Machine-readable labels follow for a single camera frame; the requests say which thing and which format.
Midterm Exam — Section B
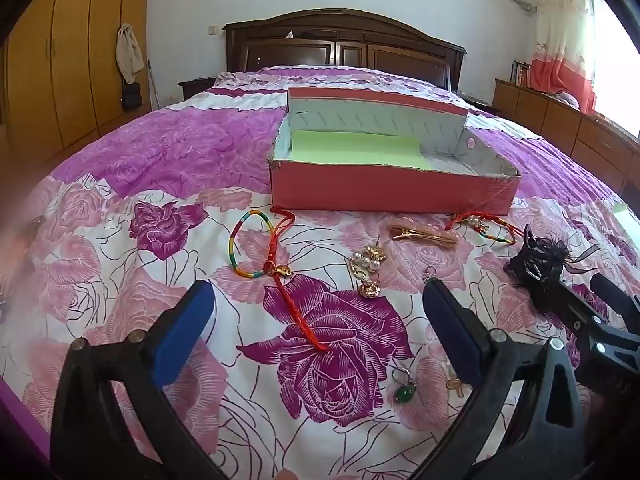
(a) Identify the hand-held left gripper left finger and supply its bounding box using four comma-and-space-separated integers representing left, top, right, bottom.
50, 280, 231, 480

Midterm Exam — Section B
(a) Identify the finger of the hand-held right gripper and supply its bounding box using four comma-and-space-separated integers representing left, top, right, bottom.
590, 274, 640, 318
554, 280, 640, 357

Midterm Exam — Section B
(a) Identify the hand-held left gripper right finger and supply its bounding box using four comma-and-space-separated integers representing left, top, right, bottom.
415, 277, 593, 480

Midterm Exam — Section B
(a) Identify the black feather hair clip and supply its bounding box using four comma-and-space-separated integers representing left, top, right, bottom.
504, 223, 601, 313

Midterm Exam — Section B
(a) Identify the green gem pendant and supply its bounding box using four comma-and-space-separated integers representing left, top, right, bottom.
391, 366, 420, 405

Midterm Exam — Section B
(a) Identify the pink gold hair clip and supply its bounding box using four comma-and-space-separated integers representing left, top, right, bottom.
391, 220, 460, 247

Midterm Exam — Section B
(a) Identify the rainbow cord bracelet gold charm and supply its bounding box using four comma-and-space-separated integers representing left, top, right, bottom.
229, 208, 331, 352

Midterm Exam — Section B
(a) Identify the pink cardboard box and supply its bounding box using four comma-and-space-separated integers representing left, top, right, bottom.
267, 86, 522, 215

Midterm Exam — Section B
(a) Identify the floral pink bedspread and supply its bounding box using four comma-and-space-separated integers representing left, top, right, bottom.
0, 65, 640, 480

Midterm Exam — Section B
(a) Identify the long wooden dresser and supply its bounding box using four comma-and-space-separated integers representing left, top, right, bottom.
494, 78, 640, 196

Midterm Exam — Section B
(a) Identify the bright window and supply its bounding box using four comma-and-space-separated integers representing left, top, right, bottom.
590, 0, 640, 138

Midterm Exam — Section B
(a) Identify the hanging black bag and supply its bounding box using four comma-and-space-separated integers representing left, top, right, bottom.
121, 82, 145, 112

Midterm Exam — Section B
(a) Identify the dark wooden nightstand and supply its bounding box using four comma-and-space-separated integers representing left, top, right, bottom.
177, 76, 218, 101

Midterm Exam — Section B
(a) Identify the white pole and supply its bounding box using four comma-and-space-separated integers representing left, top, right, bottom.
146, 59, 161, 111

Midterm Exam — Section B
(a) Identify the pink orange curtain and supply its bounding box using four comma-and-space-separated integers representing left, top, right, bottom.
530, 0, 598, 113

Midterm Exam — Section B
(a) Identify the hanging beige cloth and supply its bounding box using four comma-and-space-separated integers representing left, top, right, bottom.
116, 23, 145, 85

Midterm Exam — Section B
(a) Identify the wooden wardrobe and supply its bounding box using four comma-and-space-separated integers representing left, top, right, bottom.
0, 0, 152, 161

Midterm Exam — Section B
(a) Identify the dark wooden headboard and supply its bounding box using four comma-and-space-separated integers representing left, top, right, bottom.
222, 8, 467, 93

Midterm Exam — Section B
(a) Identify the red cord bracelet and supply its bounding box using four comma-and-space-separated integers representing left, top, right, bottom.
445, 212, 525, 247

